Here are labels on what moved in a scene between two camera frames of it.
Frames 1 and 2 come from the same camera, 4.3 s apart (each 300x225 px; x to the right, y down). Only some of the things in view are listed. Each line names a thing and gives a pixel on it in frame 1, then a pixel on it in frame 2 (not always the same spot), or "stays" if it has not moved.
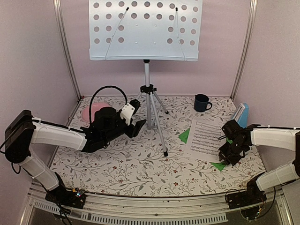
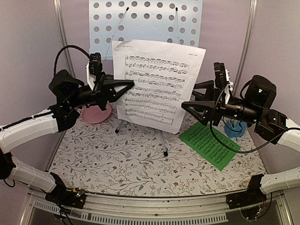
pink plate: x=95 y=107 stays
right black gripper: x=222 y=155 -> x=207 y=102
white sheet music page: x=203 y=143 -> x=165 y=76
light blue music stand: x=146 y=30 stays
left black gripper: x=135 y=130 -> x=105 y=88
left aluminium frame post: x=68 y=48 stays
